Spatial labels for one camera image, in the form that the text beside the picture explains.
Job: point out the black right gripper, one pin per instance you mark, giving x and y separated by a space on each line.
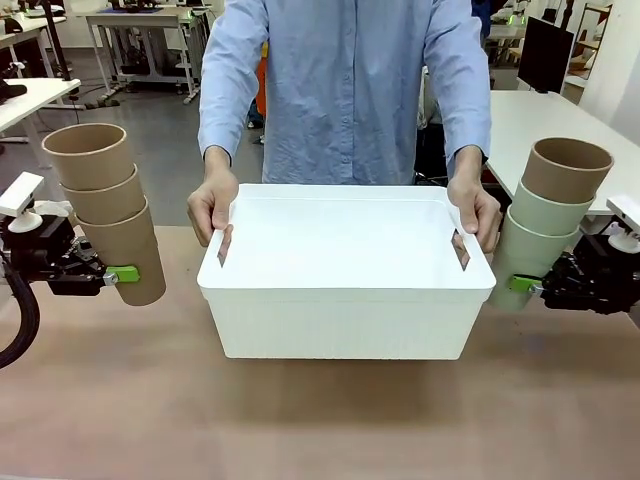
610 280

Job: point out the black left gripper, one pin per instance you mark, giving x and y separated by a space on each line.
45 255

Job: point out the light green cup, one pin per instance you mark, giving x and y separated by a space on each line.
545 217
525 255

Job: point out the brown cup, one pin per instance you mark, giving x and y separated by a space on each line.
560 185
107 197
135 250
97 167

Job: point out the white plastic basket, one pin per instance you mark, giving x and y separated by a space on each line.
345 300

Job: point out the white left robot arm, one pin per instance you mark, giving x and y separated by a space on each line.
50 207

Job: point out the person's right forearm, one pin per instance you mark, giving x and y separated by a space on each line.
222 130

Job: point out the person's left forearm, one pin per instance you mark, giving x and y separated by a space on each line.
467 130

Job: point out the person's left hand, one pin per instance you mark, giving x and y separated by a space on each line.
477 207

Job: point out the person's right hand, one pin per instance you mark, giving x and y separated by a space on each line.
212 202

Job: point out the large white side table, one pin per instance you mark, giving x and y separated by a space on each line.
545 120

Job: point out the small white side table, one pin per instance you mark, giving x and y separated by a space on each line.
35 100

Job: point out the black object on table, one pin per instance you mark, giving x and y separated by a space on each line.
11 92

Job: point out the black computer monitor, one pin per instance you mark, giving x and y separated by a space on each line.
545 52

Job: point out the black vertical pole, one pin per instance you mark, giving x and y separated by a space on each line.
56 45

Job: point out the grey metal workbench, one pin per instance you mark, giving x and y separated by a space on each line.
140 22

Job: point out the person in light blue shirt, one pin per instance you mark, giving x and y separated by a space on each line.
345 90

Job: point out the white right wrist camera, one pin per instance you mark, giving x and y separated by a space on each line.
625 215

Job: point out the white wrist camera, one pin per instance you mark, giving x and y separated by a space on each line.
20 192
625 215

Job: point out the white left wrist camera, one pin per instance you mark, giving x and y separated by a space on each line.
20 192

